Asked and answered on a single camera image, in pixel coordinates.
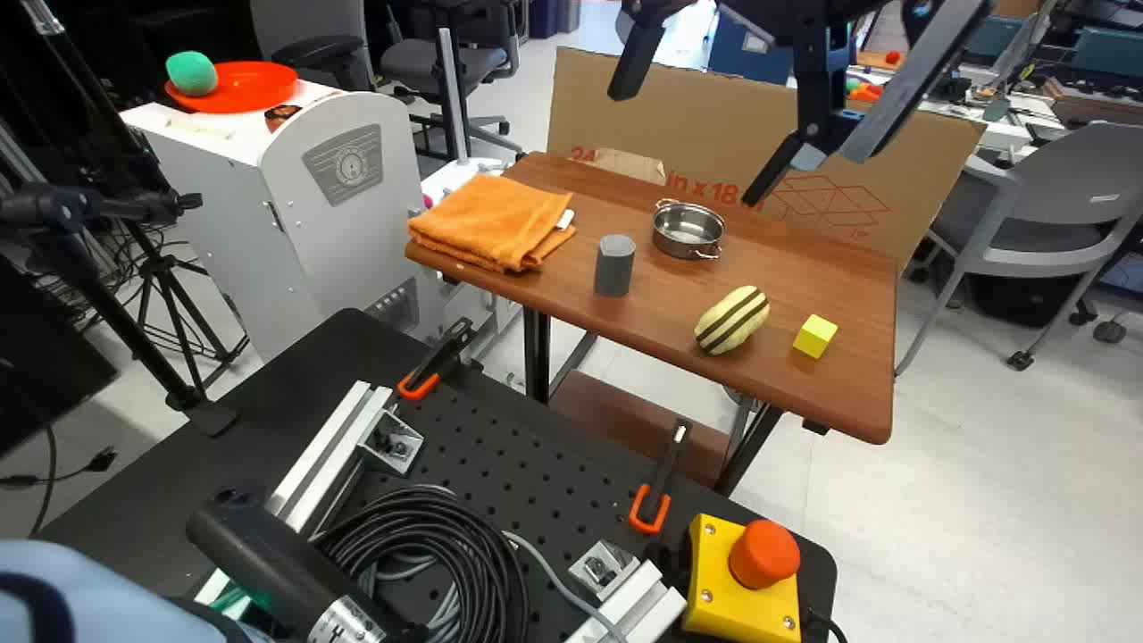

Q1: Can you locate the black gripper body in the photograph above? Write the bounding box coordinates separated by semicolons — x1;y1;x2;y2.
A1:
785;28;857;134

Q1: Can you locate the yellow cube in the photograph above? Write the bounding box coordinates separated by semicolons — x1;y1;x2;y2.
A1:
789;311;841;363

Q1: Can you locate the long aluminium extrusion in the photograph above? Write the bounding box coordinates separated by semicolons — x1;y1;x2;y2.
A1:
194;378;428;609

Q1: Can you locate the gray stand pole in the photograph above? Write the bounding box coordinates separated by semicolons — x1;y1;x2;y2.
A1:
833;0;993;164

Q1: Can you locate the gray cylinder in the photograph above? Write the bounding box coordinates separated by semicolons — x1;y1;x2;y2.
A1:
592;233;638;301

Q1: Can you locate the black orange clamp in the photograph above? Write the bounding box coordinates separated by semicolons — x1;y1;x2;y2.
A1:
396;315;478;405
623;418;692;540

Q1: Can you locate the green ball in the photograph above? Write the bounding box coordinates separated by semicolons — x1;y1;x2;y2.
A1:
160;47;220;99

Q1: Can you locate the gray chair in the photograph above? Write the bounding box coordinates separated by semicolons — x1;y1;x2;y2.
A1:
897;116;1143;376

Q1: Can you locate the cardboard sheet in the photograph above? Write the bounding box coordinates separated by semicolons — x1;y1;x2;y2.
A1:
541;47;990;277

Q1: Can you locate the short aluminium extrusion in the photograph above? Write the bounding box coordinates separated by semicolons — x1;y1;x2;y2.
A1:
566;540;692;643

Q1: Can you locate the white cabinet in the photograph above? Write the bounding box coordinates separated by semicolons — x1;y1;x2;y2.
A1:
116;80;498;363

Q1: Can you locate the black perforated workbench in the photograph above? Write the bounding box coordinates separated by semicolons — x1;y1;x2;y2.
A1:
39;307;839;643

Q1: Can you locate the black tripod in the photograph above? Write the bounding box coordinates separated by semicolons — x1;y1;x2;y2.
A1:
0;182;254;413

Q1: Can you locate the yellow emergency stop button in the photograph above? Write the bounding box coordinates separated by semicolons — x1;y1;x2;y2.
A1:
679;509;808;643

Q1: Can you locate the black cable coil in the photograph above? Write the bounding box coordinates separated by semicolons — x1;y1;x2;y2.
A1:
315;482;527;643

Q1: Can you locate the folded orange towel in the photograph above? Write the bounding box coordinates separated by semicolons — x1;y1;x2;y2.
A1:
403;170;577;277

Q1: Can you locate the small metal pot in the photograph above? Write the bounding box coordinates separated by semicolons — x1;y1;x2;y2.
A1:
650;196;729;264

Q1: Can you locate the wooden side table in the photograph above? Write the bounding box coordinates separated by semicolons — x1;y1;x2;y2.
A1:
403;151;900;499

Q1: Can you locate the dark office chair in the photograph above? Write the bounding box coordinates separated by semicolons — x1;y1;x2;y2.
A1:
245;0;527;159

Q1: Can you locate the black cylindrical handle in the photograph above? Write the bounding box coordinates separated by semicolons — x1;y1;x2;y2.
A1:
185;496;390;643

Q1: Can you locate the yellow brown striped object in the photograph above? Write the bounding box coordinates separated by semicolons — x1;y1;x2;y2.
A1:
692;283;776;359

